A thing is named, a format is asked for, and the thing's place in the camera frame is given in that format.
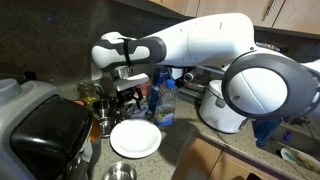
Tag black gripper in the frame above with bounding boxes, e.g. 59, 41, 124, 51
115, 85, 144, 119

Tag white round plate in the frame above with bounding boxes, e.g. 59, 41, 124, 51
109, 118, 163, 160

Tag dirty plate in sink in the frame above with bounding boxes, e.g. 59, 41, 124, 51
280, 147, 320, 176

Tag red plastic bag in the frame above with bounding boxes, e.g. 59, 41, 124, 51
138, 79, 153, 98

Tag tall steel cup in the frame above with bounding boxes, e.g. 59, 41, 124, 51
93, 98, 116, 120

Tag small steel cup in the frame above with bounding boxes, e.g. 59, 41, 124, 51
99, 116, 118, 139

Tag blue water bottle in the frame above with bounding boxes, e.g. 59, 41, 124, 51
148, 65, 171, 113

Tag clear bottle blue cap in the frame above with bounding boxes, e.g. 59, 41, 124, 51
154, 78, 179, 130

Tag dark pot orange interior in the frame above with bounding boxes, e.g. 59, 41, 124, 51
87, 116, 103, 168

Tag white black kitchen appliance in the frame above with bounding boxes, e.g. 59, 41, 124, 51
169, 66, 185, 81

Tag steel bowl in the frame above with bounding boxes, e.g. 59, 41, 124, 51
101, 161, 138, 180

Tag white rice cooker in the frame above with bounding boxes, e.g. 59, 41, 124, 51
198, 79, 250, 135

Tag wooden lower cabinets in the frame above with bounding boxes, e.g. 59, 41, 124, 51
171, 133, 279, 180

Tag blue spray bottle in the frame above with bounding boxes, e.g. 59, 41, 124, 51
252, 117, 284, 149

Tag small blue cap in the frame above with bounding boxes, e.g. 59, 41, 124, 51
282, 130, 293, 142

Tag glass oil jar with handle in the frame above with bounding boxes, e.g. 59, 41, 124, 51
77, 81, 105, 108

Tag white wall outlet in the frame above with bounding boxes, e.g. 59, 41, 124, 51
90, 65, 103, 82

